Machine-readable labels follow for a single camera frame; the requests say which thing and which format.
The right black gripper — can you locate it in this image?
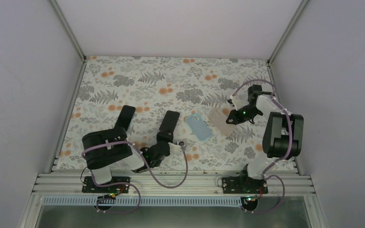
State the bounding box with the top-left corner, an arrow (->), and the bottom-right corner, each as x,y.
227,105 -> 262,125

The beige phone case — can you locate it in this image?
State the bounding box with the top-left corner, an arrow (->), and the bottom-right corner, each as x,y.
208,108 -> 235,137

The black phone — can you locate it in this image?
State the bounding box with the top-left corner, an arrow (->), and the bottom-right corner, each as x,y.
159,111 -> 180,133
114,105 -> 136,131

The light blue phone case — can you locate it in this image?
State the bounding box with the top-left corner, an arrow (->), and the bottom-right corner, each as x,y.
185,113 -> 213,142

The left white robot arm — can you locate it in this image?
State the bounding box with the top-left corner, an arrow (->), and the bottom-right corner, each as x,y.
82,127 -> 173,192

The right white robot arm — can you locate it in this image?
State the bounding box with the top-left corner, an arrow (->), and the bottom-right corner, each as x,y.
226,85 -> 304,193

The floral patterned table mat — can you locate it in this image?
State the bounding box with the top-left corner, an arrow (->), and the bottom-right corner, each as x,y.
55,56 -> 271,171

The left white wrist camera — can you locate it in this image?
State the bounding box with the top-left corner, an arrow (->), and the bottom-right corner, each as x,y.
168,141 -> 186,154

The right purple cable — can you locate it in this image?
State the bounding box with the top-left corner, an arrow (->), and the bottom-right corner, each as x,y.
230,78 -> 294,213

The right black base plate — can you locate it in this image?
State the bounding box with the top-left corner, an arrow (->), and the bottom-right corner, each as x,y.
219,176 -> 269,194

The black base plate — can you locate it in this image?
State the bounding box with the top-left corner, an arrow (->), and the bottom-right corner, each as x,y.
81,176 -> 130,194
219,176 -> 269,194

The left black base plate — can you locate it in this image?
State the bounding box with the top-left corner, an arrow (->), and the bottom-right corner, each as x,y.
81,176 -> 130,194

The white slotted cable duct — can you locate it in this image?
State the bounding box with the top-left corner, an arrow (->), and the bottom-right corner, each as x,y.
42,196 -> 242,207

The aluminium mounting rail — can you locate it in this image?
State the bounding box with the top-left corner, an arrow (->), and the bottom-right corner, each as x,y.
32,170 -> 316,197

